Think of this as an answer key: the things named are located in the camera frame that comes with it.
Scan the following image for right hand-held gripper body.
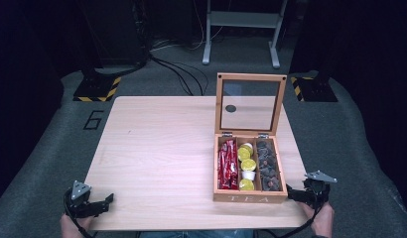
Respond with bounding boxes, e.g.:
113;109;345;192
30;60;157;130
303;170;339;210

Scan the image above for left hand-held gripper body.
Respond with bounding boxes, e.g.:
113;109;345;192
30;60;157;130
64;179;100;219

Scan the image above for wooden box with glass lid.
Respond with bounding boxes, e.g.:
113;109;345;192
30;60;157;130
212;72;289;204

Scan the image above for person's left hand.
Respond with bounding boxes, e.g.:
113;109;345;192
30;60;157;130
60;212;94;238

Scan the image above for person's right hand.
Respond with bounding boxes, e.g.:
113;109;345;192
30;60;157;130
298;201;336;238

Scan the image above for row of dark capsules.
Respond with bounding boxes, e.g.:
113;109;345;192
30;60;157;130
256;140;281;192

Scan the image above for yellow-lidded creamer cup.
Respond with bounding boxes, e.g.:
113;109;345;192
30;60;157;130
240;158;257;172
238;178;255;191
237;147;251;163

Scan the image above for bundle of red sachets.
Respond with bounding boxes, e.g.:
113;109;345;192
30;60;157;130
217;139;239;190

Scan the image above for black base with hazard stripes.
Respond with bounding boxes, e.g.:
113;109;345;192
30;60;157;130
289;75;339;103
72;74;123;103

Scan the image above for black cabinet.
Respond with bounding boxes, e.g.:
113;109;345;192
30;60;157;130
75;0;150;77

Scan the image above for grey metal stand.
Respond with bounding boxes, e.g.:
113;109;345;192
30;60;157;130
202;0;289;69

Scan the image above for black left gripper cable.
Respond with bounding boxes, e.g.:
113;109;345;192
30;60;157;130
63;192;96;238

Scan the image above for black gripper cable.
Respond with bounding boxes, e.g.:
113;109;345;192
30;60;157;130
262;197;329;238
63;192;96;238

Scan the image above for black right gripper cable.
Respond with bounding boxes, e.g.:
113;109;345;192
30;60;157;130
262;197;329;238

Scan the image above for black floor cables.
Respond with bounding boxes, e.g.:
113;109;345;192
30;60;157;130
148;53;210;97

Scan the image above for white floor cables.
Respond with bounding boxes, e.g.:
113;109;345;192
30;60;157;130
151;0;225;53

